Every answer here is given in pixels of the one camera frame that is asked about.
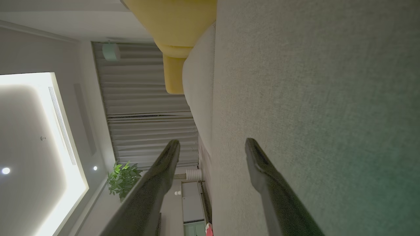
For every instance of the red white basketball jersey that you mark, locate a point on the red white basketball jersey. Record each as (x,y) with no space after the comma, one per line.
(209,230)

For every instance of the green potted plant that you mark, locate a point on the green potted plant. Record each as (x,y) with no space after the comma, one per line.
(123,180)

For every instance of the white ceiling air vent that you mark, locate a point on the white ceiling air vent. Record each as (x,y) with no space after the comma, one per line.
(62,126)

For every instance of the white low cabinet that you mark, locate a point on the white low cabinet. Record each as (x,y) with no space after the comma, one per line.
(192,203)

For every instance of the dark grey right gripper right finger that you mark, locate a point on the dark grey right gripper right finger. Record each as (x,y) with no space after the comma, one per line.
(279,203)

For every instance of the small grey sofa seat cushion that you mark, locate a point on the small grey sofa seat cushion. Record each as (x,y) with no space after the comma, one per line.
(200,82)

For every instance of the grey pleated curtain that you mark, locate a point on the grey pleated curtain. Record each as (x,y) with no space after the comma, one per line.
(137,98)

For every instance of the yellow sofa backrest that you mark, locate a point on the yellow sofa backrest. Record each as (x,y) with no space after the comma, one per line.
(174,23)

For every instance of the white ribbed cylinder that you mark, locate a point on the white ribbed cylinder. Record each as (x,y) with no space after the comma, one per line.
(193,174)

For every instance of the large grey sofa seat cushion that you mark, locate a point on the large grey sofa seat cushion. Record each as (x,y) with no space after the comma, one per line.
(328,82)

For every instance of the pale green round lamp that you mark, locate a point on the pale green round lamp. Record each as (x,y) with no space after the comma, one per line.
(111,51)

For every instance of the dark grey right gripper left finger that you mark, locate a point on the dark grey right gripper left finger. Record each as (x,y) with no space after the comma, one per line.
(151,193)

